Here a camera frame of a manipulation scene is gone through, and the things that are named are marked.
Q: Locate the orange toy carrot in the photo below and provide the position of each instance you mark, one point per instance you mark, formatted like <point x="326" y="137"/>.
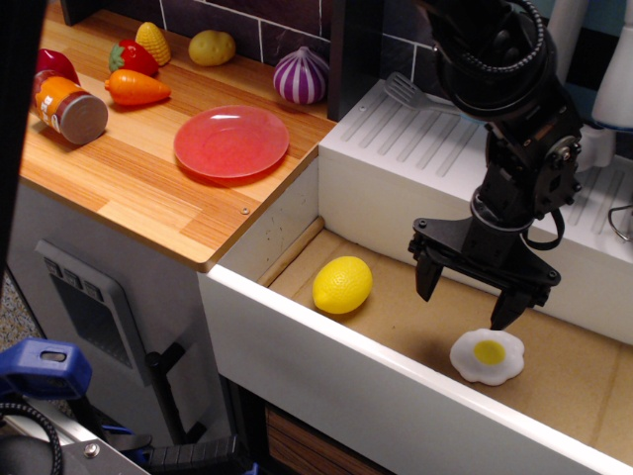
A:
<point x="132" y="88"/>

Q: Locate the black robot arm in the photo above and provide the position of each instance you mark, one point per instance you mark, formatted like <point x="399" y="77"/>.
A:
<point x="497" y="63"/>

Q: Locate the metal whisk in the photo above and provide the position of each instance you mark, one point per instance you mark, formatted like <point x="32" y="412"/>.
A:
<point x="620" y="222"/>

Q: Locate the blue clamp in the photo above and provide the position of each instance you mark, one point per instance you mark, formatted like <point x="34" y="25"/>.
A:
<point x="45" y="369"/>

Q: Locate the purple striped toy onion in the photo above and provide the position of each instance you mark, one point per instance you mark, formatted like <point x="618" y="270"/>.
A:
<point x="301" y="77"/>

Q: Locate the grey oven door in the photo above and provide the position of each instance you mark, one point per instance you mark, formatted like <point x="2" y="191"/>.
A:
<point x="98" y="309"/>

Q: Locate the yellow toy lemon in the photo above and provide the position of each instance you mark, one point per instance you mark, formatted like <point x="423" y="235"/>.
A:
<point x="343" y="285"/>

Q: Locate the red toy strawberry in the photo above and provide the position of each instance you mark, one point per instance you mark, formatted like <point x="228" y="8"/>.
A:
<point x="129" y="55"/>

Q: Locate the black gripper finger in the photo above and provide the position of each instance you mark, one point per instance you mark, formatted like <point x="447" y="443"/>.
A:
<point x="429" y="268"/>
<point x="509" y="307"/>

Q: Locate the black oven door handle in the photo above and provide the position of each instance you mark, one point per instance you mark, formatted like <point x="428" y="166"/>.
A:
<point x="158" y="365"/>

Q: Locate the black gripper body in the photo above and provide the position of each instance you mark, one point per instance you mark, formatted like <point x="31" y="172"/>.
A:
<point x="494" y="257"/>

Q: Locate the red plastic plate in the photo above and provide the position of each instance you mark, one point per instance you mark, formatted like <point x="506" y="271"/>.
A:
<point x="230" y="142"/>

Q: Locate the yellow toy corn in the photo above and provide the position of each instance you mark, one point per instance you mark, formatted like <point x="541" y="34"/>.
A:
<point x="152" y="39"/>

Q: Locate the grey spatula blue handle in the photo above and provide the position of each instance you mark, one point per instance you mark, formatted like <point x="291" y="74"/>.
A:
<point x="405" y="92"/>

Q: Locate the red toy pepper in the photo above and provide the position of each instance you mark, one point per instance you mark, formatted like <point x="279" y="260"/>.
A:
<point x="49" y="59"/>

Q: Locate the white toy sink unit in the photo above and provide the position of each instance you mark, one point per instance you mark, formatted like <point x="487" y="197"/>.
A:
<point x="378" y="380"/>

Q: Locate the white bottle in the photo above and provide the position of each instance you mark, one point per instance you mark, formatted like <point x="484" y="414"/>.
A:
<point x="612" y="107"/>

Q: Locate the orange labelled toy can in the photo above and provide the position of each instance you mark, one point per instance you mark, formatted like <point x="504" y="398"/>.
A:
<point x="67" y="108"/>

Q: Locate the white toy fried egg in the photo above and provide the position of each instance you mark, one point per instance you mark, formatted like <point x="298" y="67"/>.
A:
<point x="487" y="357"/>

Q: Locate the grey toy faucet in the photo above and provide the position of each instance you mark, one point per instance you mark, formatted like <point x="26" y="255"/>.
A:
<point x="597" y="148"/>

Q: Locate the yellow toy potato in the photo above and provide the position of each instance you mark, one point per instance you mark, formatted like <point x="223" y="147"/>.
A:
<point x="211" y="48"/>

